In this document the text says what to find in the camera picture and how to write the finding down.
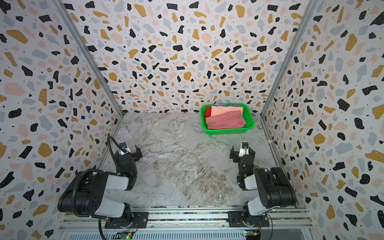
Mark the dusty pink t shirt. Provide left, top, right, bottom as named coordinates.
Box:
left=206, top=111, right=246, bottom=130

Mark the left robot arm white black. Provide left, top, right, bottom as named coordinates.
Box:
left=58, top=146, right=143, bottom=228

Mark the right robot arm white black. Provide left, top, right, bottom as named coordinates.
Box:
left=228, top=142, right=297, bottom=228

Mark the green plastic basket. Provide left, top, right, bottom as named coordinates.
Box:
left=201, top=104, right=255, bottom=135

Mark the peach folded t shirt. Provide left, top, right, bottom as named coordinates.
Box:
left=211, top=106, right=244, bottom=117

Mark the red t shirt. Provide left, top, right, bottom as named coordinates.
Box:
left=204, top=106, right=212, bottom=118

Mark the purple grey t shirt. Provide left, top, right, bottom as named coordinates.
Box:
left=213, top=102, right=242, bottom=107

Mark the left green circuit board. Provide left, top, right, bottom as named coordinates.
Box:
left=113, top=232, right=135, bottom=240

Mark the right circuit board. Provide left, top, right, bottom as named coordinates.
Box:
left=245, top=230, right=261, bottom=240

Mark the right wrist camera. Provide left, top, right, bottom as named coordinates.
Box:
left=239, top=142, right=249, bottom=157

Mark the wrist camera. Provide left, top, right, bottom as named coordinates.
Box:
left=119, top=142, right=130, bottom=155
left=239, top=142, right=249, bottom=157

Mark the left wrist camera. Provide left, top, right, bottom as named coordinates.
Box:
left=119, top=142, right=130, bottom=155

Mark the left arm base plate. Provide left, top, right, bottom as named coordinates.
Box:
left=104, top=212, right=149, bottom=230

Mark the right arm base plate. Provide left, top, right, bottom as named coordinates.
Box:
left=227, top=211, right=270, bottom=228

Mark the aluminium rail frame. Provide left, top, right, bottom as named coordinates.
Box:
left=57, top=206, right=317, bottom=240

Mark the left corner aluminium post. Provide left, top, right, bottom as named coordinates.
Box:
left=53, top=1, right=124, bottom=118

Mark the corner aluminium post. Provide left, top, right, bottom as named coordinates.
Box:
left=53, top=1, right=124, bottom=118
left=260, top=0, right=319, bottom=118

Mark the right corner aluminium post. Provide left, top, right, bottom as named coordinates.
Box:
left=260, top=0, right=319, bottom=118

